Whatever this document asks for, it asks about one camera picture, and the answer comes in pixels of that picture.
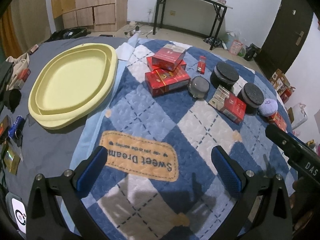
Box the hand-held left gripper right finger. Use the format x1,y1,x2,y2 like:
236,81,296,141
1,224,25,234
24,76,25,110
212,146,293,240

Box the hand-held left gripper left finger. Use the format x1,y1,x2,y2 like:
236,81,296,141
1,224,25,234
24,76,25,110
26,146,108,240

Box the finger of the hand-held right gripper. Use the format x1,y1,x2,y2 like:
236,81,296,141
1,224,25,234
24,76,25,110
265,124,304,161

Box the tiny red box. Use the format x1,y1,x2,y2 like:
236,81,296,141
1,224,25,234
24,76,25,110
266,112,288,132

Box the purple powder puff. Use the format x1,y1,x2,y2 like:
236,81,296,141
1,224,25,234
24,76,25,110
258,98,278,117

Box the black foam disc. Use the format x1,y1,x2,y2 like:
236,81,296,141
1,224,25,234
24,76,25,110
237,82,265,115
210,62,240,91

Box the red cigarette pack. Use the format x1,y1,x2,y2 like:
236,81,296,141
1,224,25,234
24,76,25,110
208,85,247,125

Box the yellow plastic basin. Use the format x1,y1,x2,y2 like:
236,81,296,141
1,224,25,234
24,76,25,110
28,43,118,130

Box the red lighter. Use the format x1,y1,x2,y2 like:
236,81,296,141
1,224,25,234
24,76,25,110
196,56,207,75

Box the large red cigarette box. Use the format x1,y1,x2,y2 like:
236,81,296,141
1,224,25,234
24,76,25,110
145,67,191,98

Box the small red cigarette box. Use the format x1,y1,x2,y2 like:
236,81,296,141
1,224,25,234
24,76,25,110
152,44,187,71
146,56,187,75

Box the white gift bag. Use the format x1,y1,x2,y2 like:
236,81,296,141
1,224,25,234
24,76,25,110
287,102,308,130

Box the grey bed sheet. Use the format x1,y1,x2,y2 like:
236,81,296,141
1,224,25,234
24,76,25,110
0,37,125,240

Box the stack of cartons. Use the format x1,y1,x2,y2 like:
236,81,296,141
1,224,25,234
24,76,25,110
269,69,292,103

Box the blue checked blanket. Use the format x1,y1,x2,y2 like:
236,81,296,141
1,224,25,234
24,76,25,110
60,37,298,240

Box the gold box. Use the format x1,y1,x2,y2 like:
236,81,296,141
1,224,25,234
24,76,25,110
3,144,21,176

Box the blue flashlight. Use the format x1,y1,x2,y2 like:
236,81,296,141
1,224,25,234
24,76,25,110
8,115,26,140

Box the black bag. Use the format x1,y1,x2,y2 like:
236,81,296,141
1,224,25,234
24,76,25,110
246,43,261,61

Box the dark brown box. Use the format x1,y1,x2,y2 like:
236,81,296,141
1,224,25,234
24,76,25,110
0,116,12,138

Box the pink bag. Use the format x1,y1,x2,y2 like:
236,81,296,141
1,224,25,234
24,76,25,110
229,38,245,56

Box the dark door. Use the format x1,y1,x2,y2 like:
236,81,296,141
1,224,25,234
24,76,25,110
255,0,314,77

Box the patterned dark cloth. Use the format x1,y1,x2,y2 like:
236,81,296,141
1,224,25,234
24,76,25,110
203,37,224,48

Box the red packet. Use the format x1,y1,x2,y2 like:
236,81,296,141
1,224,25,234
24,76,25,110
18,68,31,83

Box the white cloth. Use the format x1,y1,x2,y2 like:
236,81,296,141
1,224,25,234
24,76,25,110
116,34,140,62

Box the beige cloth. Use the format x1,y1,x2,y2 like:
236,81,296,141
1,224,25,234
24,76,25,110
5,52,31,91

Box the black clothes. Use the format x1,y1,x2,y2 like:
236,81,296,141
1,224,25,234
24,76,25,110
0,61,13,98

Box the black case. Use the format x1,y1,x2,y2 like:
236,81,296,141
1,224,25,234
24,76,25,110
44,27,88,43

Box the brown curtain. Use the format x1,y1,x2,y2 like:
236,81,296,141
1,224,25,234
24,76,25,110
0,5,23,55

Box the wooden wardrobe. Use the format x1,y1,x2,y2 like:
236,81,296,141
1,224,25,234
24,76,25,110
51,0,131,32

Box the white device with ring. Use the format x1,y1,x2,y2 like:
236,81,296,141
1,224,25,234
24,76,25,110
11,197,27,233

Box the white power strip cables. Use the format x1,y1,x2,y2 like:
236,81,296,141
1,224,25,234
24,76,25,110
125,22,153,37

